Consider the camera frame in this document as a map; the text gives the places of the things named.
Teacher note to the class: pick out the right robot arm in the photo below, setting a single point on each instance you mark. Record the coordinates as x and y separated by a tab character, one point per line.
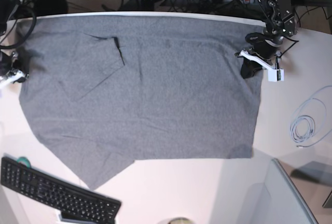
8	9

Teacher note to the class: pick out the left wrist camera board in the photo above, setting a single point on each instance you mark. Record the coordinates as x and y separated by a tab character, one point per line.
275	75

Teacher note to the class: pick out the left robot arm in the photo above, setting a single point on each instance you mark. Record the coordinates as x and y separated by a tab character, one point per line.
279	20

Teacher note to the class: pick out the grey t-shirt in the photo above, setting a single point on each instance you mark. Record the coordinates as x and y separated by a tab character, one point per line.
105	91

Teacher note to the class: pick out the green tape roll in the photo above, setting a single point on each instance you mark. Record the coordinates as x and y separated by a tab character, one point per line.
24	161

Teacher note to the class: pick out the round tan lid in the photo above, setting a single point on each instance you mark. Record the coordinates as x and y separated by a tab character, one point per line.
180	220

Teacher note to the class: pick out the grey monitor edge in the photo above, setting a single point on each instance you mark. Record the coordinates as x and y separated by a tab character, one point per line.
287	204

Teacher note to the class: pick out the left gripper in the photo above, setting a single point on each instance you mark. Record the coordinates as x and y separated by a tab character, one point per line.
263	45

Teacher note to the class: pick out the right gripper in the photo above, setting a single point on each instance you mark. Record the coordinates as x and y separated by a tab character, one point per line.
13	69

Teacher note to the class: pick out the black keyboard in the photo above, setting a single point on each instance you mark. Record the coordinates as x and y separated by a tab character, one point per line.
67	198

